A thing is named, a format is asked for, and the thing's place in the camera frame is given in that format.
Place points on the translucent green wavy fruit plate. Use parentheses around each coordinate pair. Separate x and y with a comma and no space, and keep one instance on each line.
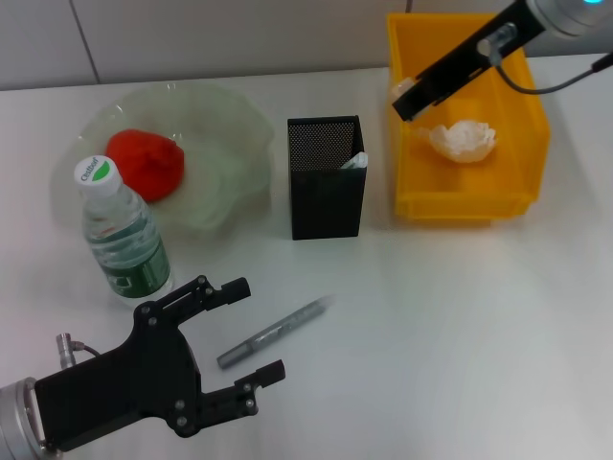
(220,144)

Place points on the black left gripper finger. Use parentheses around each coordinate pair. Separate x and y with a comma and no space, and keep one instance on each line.
(234,290)
(270,374)

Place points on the clear green-label water bottle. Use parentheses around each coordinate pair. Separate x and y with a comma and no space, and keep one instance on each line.
(124,249)

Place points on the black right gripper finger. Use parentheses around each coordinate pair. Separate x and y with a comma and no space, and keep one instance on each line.
(412,105)

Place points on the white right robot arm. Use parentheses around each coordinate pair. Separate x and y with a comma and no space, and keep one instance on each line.
(570,14)

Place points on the yellow plastic bin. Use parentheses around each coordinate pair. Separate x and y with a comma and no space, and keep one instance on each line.
(503,191)

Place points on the black mesh pen holder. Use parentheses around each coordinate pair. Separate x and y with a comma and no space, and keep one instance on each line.
(325,206)

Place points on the red-orange toy orange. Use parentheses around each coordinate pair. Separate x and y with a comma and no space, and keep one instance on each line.
(148,163)

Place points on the white paper ball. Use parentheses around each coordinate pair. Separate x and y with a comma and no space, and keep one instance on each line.
(460,139)

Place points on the mint green pen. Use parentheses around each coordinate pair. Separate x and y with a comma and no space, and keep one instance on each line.
(355,162)

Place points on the grey marker pen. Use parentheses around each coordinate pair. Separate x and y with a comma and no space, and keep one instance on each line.
(268,333)

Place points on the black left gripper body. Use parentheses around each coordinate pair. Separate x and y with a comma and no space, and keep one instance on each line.
(120,378)

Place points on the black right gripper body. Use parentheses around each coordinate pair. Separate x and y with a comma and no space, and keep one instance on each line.
(460,62)

